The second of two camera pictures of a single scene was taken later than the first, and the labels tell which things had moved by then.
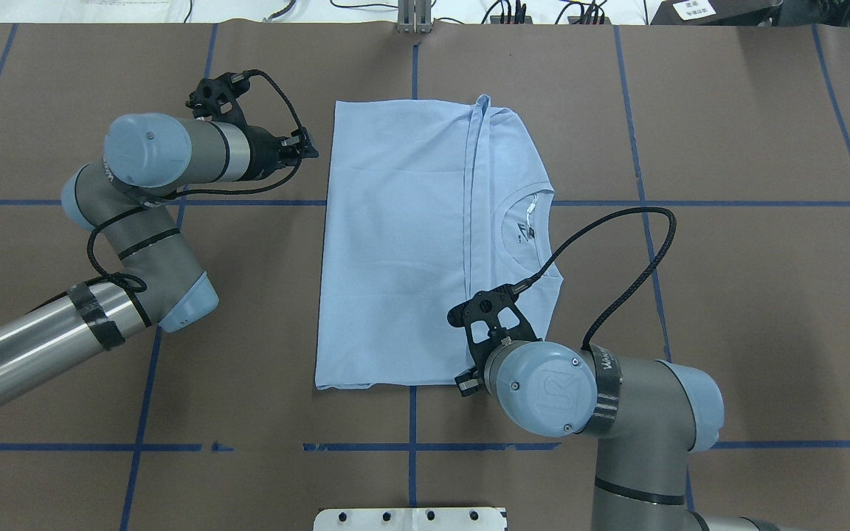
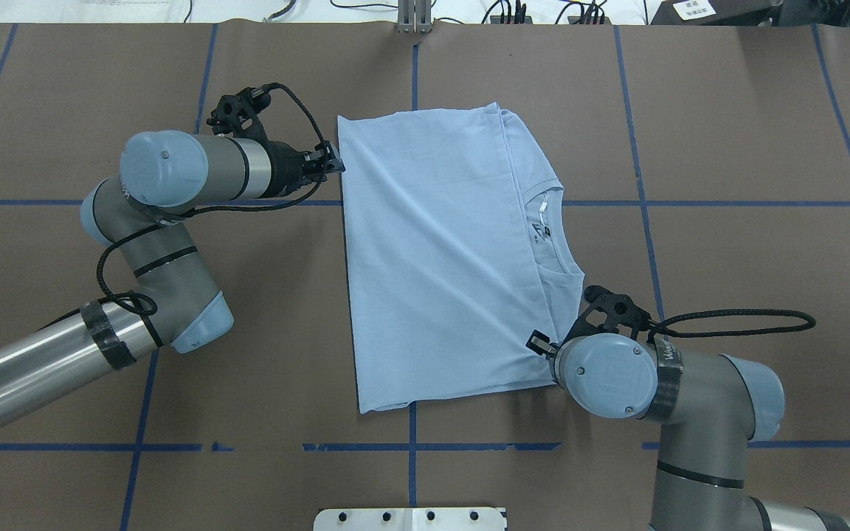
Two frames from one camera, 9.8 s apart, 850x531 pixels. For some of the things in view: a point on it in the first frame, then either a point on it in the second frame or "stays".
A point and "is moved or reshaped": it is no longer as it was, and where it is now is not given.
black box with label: [711, 12] stays
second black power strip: [584, 20] stays
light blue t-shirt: [429, 206] is moved or reshaped
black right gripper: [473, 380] to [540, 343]
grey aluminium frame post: [415, 16] stays
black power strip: [496, 19] stays
